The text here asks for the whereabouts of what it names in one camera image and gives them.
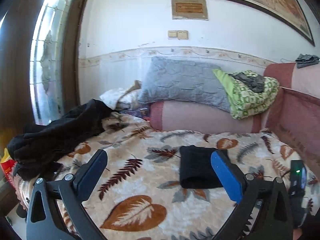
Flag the black pants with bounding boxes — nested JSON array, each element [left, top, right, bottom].
[[180, 145, 223, 189]]

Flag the black clothes pile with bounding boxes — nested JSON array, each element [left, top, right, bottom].
[[7, 99, 113, 181]]

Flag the pink sofa backrest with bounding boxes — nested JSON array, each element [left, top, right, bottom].
[[151, 63, 319, 172]]

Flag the red yellow bag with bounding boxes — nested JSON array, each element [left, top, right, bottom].
[[1, 148, 16, 188]]

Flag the leaf pattern fleece blanket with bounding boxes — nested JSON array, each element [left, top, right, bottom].
[[15, 112, 320, 240]]

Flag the green patterned folded quilt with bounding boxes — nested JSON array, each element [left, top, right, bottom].
[[213, 69, 280, 119]]

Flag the dark grey cloth on quilt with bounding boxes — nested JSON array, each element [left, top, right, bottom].
[[229, 72, 265, 93]]

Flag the grey cloth on sofa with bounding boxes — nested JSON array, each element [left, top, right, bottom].
[[296, 54, 319, 69]]

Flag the white crumpled cloth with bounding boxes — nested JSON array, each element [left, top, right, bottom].
[[99, 80, 142, 110]]

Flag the grey quilted pillow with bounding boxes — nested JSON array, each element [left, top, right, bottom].
[[138, 57, 231, 112]]

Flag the beige wall switches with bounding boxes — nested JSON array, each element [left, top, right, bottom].
[[168, 30, 189, 40]]

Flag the wall plaque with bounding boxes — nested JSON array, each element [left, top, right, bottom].
[[171, 0, 208, 21]]

